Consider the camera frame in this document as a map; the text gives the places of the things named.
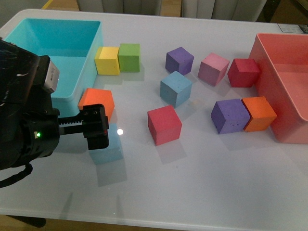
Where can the dark red foam block far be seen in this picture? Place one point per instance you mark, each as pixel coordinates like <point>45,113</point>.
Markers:
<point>243,73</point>

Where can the red foam block centre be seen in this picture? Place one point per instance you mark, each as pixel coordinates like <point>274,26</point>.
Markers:
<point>164,124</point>

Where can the light blue foam block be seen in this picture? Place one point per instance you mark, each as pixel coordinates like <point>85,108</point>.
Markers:
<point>175,89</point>
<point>113,152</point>

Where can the orange foam block right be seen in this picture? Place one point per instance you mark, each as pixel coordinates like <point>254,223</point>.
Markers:
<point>261,113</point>

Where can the table label sticker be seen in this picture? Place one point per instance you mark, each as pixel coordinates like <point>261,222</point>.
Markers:
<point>293,28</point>

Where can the purple foam block near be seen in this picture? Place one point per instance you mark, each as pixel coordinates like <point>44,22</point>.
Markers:
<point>229,116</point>

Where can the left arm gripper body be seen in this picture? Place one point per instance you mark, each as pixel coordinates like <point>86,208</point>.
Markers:
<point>40,124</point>

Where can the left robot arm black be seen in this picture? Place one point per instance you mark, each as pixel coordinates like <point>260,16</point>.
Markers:
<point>19,71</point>

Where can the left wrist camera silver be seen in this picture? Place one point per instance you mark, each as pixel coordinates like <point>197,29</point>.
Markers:
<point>51,78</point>

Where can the orange foam block left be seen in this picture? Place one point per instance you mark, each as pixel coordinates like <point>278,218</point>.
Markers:
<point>98,96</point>

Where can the pink plastic bin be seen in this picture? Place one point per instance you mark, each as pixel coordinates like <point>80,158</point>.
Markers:
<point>283,61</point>

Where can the grey chair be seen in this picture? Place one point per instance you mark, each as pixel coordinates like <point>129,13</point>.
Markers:
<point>142,7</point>
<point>236,10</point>

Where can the pink foam block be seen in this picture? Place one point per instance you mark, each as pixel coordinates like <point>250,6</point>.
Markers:
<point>213,69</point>

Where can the purple foam block far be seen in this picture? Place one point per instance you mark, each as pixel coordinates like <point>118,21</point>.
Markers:
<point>179,60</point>

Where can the orange foam block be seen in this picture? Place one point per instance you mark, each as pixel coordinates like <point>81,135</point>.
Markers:
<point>261,113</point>
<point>98,96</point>

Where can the grey chair left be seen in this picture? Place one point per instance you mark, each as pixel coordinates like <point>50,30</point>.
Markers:
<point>142,7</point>

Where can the purple foam block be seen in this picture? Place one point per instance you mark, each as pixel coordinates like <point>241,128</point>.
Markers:
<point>229,116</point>
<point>179,60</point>

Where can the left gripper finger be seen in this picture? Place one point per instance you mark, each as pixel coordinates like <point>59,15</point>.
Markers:
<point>94,113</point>
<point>96,136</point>

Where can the teal plastic bin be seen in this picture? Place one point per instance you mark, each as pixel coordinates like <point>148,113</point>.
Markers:
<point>71,46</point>

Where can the green foam block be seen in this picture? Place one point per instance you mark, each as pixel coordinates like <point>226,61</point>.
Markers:
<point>129,57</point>

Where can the yellow foam block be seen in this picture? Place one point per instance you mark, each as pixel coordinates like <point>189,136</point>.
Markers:
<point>106,61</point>

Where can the grey chair right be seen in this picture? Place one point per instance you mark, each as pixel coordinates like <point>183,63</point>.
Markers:
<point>236,10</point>

